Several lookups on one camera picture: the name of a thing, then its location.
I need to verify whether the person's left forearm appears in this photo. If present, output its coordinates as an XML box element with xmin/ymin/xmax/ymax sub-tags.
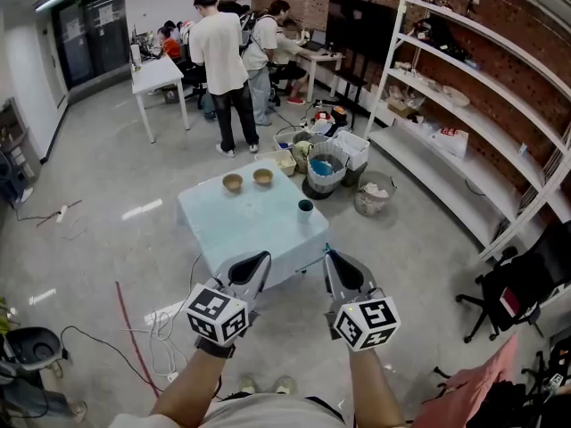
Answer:
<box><xmin>150</xmin><ymin>348</ymin><xmax>236</xmax><ymax>418</ymax></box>

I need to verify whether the white bin with dark clothes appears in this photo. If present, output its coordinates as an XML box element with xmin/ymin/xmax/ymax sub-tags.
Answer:
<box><xmin>309</xmin><ymin>118</ymin><xmax>350</xmax><ymax>140</ymax></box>

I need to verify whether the cardboard box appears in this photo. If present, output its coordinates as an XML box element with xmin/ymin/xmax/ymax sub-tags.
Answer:
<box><xmin>386</xmin><ymin>97</ymin><xmax>418</xmax><ymax>119</ymax></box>

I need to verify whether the grey white pleated basket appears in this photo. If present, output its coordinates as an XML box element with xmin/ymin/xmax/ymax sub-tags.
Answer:
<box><xmin>305</xmin><ymin>141</ymin><xmax>349</xmax><ymax>196</ymax></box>

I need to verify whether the white bag with red print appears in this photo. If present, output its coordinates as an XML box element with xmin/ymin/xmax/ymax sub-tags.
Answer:
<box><xmin>428</xmin><ymin>126</ymin><xmax>471</xmax><ymax>161</ymax></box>

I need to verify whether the light blue flower tablecloth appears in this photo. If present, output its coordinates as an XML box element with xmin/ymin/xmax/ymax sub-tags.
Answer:
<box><xmin>177</xmin><ymin>158</ymin><xmax>331</xmax><ymax>292</ymax></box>

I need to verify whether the dark teal cup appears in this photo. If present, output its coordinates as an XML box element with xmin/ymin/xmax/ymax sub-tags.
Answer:
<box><xmin>296</xmin><ymin>198</ymin><xmax>315</xmax><ymax>226</ymax></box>

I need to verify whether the red cable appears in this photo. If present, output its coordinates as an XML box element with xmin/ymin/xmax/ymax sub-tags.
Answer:
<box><xmin>114</xmin><ymin>280</ymin><xmax>162</xmax><ymax>399</ymax></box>

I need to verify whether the black glass double door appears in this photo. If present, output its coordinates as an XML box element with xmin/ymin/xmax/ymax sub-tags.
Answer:
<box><xmin>50</xmin><ymin>0</ymin><xmax>131</xmax><ymax>92</ymax></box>

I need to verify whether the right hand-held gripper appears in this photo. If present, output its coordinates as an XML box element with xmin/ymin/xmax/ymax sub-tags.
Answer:
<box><xmin>323</xmin><ymin>251</ymin><xmax>401</xmax><ymax>353</ymax></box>

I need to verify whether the white shelf unit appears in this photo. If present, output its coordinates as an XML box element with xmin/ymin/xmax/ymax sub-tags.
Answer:
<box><xmin>362</xmin><ymin>0</ymin><xmax>571</xmax><ymax>263</ymax></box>

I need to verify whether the dark grey equipment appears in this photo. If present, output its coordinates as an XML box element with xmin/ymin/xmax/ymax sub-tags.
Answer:
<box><xmin>0</xmin><ymin>325</ymin><xmax>64</xmax><ymax>420</ymax></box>

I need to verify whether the person's shoe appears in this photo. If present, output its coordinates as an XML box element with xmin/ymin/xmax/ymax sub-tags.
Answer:
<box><xmin>273</xmin><ymin>374</ymin><xmax>298</xmax><ymax>396</ymax></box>
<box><xmin>237</xmin><ymin>374</ymin><xmax>261</xmax><ymax>395</ymax></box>

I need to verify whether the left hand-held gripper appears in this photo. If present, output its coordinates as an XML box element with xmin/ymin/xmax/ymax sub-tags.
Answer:
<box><xmin>185</xmin><ymin>251</ymin><xmax>273</xmax><ymax>347</ymax></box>

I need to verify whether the pale bowl on shelf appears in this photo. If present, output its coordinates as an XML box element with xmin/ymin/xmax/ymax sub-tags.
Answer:
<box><xmin>442</xmin><ymin>84</ymin><xmax>472</xmax><ymax>108</ymax></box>

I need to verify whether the wire mesh basket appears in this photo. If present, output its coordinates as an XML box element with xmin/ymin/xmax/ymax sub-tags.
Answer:
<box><xmin>353</xmin><ymin>170</ymin><xmax>399</xmax><ymax>218</ymax></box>

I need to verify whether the person's right shoe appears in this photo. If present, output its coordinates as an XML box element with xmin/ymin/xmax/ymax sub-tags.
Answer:
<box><xmin>273</xmin><ymin>374</ymin><xmax>298</xmax><ymax>396</ymax></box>

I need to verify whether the white cable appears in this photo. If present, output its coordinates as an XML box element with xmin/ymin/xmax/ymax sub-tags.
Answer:
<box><xmin>143</xmin><ymin>300</ymin><xmax>189</xmax><ymax>379</ymax></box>

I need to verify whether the person's white shirt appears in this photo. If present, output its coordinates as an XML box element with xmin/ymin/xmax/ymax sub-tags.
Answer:
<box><xmin>108</xmin><ymin>392</ymin><xmax>348</xmax><ymax>428</ymax></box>

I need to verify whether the white bin with white cloth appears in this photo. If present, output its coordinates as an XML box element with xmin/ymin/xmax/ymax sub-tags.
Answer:
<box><xmin>332</xmin><ymin>129</ymin><xmax>371</xmax><ymax>172</ymax></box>

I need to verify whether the black television screen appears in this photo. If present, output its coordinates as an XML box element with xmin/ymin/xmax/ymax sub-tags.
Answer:
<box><xmin>325</xmin><ymin>0</ymin><xmax>403</xmax><ymax>67</ymax></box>

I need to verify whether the black wrist strap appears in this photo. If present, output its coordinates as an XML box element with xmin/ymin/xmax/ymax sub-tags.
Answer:
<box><xmin>194</xmin><ymin>335</ymin><xmax>236</xmax><ymax>359</ymax></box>

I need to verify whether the black bag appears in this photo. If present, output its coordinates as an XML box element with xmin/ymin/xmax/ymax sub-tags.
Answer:
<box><xmin>411</xmin><ymin>14</ymin><xmax>470</xmax><ymax>60</ymax></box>

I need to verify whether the black television stand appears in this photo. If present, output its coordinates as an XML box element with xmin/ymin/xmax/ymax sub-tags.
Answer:
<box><xmin>331</xmin><ymin>55</ymin><xmax>372</xmax><ymax>131</ymax></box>

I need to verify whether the white bin with cream items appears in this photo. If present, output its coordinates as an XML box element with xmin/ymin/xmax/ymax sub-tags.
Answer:
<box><xmin>254</xmin><ymin>148</ymin><xmax>298</xmax><ymax>177</ymax></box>

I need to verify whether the grey cabinet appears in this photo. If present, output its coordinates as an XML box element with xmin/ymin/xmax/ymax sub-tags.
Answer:
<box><xmin>0</xmin><ymin>96</ymin><xmax>42</xmax><ymax>205</ymax></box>

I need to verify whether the white desk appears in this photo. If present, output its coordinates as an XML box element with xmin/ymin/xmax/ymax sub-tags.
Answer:
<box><xmin>130</xmin><ymin>54</ymin><xmax>192</xmax><ymax>144</ymax></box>
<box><xmin>295</xmin><ymin>45</ymin><xmax>346</xmax><ymax>103</ymax></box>

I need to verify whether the black cable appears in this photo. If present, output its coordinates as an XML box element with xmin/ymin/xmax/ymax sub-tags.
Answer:
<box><xmin>59</xmin><ymin>325</ymin><xmax>164</xmax><ymax>388</ymax></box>

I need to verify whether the white bin with blue item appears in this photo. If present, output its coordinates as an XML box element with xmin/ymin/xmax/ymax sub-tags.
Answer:
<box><xmin>272</xmin><ymin>129</ymin><xmax>309</xmax><ymax>152</ymax></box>

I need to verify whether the pink red cloth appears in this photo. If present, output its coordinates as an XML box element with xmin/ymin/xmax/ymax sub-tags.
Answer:
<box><xmin>411</xmin><ymin>333</ymin><xmax>521</xmax><ymax>428</ymax></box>

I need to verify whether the black office chair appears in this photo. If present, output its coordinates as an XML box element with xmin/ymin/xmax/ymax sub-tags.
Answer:
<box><xmin>455</xmin><ymin>220</ymin><xmax>571</xmax><ymax>345</ymax></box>

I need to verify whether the laptop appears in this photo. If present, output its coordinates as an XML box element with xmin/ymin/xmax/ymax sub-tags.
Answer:
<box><xmin>304</xmin><ymin>29</ymin><xmax>328</xmax><ymax>54</ymax></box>

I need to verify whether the olive woven round basket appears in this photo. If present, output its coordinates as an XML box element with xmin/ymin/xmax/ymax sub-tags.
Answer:
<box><xmin>291</xmin><ymin>131</ymin><xmax>316</xmax><ymax>174</ymax></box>

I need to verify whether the person's left shoe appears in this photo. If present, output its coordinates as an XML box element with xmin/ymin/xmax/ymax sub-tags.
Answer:
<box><xmin>237</xmin><ymin>374</ymin><xmax>261</xmax><ymax>395</ymax></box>

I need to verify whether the teal star-shaped wand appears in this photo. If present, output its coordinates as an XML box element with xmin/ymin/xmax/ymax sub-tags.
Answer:
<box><xmin>294</xmin><ymin>242</ymin><xmax>334</xmax><ymax>274</ymax></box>

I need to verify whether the person's right forearm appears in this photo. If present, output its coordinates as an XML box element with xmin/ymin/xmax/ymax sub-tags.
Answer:
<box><xmin>346</xmin><ymin>348</ymin><xmax>408</xmax><ymax>428</ymax></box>

